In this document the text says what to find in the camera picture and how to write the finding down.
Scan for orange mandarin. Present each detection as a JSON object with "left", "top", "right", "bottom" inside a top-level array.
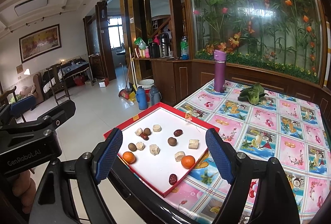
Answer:
[
  {"left": 122, "top": 151, "right": 136, "bottom": 164},
  {"left": 181, "top": 155, "right": 196, "bottom": 170}
]

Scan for large beige cake block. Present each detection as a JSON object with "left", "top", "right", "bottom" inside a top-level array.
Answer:
[{"left": 188, "top": 139, "right": 199, "bottom": 149}]

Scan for brown longan fruit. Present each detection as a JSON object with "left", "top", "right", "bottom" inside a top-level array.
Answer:
[{"left": 144, "top": 128, "right": 151, "bottom": 135}]

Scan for round beige cake piece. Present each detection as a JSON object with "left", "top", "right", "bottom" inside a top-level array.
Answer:
[{"left": 174, "top": 151, "right": 185, "bottom": 162}]

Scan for small beige cake round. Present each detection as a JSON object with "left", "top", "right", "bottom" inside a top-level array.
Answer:
[{"left": 153, "top": 124, "right": 162, "bottom": 132}]

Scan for brown kiwi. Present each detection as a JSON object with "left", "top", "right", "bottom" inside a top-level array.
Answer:
[{"left": 168, "top": 137, "right": 177, "bottom": 146}]

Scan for dark red date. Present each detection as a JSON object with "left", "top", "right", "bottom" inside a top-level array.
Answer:
[{"left": 169, "top": 174, "right": 177, "bottom": 185}]

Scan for wrinkled red date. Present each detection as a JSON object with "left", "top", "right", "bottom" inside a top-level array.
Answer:
[{"left": 173, "top": 129, "right": 183, "bottom": 137}]

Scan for person's left hand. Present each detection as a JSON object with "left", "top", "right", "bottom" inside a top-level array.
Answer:
[{"left": 12, "top": 170, "right": 36, "bottom": 214}]

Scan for wooden chair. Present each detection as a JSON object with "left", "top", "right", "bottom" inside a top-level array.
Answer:
[{"left": 47, "top": 63, "right": 71, "bottom": 105}]

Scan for colourful printed tablecloth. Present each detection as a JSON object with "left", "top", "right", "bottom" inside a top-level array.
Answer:
[{"left": 165, "top": 81, "right": 330, "bottom": 223}]

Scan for red white tray box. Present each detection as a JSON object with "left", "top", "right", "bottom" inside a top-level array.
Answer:
[{"left": 116, "top": 102, "right": 219, "bottom": 197}]

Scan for green bok choy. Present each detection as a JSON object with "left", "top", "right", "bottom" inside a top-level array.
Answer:
[{"left": 237, "top": 82, "right": 268, "bottom": 105}]

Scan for blue thermos jugs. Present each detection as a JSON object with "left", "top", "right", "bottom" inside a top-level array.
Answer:
[{"left": 136, "top": 85, "right": 162, "bottom": 110}]

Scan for purple thermos bottle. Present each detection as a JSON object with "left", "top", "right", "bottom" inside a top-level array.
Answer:
[{"left": 214, "top": 50, "right": 226, "bottom": 92}]

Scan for planter glass partition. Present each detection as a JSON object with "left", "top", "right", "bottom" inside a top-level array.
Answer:
[{"left": 191, "top": 0, "right": 324, "bottom": 83}]

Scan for framed wall painting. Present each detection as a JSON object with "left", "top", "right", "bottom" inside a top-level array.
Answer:
[{"left": 19, "top": 24, "right": 62, "bottom": 63}]

